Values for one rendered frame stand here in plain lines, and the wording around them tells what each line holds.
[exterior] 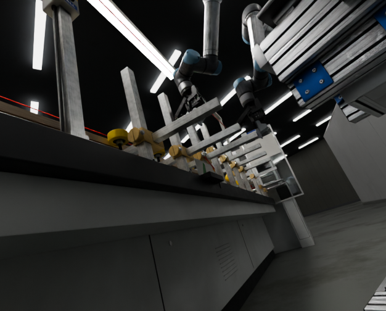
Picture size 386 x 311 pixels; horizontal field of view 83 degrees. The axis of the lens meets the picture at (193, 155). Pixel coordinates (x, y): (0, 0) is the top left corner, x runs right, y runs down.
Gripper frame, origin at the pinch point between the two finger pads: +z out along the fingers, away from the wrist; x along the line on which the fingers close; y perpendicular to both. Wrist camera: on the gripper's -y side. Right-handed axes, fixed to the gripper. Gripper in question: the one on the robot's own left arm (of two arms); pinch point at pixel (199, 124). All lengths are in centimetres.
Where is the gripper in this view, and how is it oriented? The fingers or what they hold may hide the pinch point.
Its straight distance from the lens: 102.1
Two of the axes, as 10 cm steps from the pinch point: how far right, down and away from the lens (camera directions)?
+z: 3.4, 8.1, -4.7
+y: 7.4, -5.4, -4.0
